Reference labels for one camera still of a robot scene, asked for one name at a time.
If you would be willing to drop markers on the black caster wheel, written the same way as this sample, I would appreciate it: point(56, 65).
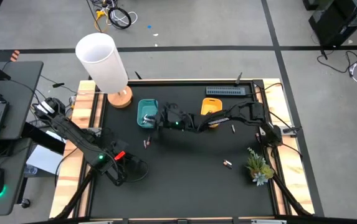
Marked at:
point(25, 203)

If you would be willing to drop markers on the white lamp with wooden base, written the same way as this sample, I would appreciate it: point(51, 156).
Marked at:
point(101, 62)

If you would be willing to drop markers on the black side desk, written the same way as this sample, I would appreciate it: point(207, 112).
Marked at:
point(19, 93)

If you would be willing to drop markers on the black antenna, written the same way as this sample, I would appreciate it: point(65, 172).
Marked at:
point(239, 78)
point(138, 75)

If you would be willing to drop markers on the black computer tower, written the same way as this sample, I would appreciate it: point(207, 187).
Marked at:
point(343, 18)

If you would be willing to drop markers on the white box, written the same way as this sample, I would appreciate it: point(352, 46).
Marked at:
point(44, 158)

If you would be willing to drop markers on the teal plastic bin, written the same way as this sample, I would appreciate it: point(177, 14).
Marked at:
point(144, 107)

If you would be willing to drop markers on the black table-level camera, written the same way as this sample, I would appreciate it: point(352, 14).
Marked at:
point(182, 221)

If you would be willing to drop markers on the red clip on arm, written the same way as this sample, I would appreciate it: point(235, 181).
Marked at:
point(119, 155)

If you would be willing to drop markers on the silver and black battery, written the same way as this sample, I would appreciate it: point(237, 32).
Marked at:
point(145, 117)
point(228, 162)
point(151, 118)
point(233, 129)
point(146, 122)

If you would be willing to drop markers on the green succulent plant pot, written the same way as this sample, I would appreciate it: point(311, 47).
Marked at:
point(259, 168)

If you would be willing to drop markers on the yellow plastic bin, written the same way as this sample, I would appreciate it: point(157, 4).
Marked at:
point(211, 105)

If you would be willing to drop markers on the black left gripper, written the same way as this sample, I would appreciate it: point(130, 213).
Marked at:
point(128, 161)

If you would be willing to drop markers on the light wooden table board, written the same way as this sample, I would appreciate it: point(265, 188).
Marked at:
point(84, 93)

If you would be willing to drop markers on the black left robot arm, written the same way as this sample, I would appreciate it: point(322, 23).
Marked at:
point(72, 137)

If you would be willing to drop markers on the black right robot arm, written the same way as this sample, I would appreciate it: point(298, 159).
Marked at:
point(253, 112)

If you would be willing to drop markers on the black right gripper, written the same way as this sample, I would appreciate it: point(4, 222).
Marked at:
point(172, 118)

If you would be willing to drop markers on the silver frame bracket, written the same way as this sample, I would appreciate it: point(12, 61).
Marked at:
point(95, 222)
point(268, 221)

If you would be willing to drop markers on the silver mounting plate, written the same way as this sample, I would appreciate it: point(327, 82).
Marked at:
point(96, 132)
point(262, 130)

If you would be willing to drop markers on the orange black striped block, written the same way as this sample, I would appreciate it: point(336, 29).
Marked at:
point(15, 55)

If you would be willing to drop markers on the black frame strut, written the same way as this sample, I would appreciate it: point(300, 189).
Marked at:
point(78, 193)
point(290, 196)

